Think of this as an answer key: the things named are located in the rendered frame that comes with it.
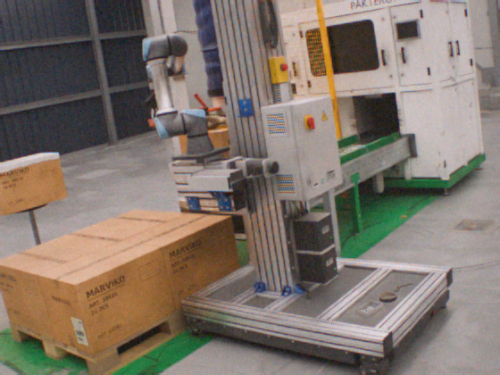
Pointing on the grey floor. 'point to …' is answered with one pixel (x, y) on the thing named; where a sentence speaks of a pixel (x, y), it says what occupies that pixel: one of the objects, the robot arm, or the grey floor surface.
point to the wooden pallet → (99, 363)
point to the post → (332, 218)
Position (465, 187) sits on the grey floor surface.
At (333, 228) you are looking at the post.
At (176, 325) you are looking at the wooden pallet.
